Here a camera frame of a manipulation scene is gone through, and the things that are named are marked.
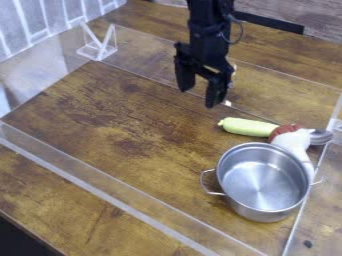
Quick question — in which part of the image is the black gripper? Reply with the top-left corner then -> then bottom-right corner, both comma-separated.
173,21 -> 233,108

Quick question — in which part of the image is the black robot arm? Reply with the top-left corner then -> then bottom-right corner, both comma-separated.
173,0 -> 233,108

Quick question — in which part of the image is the red white toy mushroom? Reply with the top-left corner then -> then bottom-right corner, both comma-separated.
268,124 -> 315,177

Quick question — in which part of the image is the stainless steel pot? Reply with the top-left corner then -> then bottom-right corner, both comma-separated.
200,142 -> 316,223

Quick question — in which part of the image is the clear acrylic front barrier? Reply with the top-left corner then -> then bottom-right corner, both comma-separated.
0,121 -> 267,256

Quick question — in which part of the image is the clear acrylic triangle bracket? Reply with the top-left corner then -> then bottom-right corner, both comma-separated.
76,23 -> 117,61

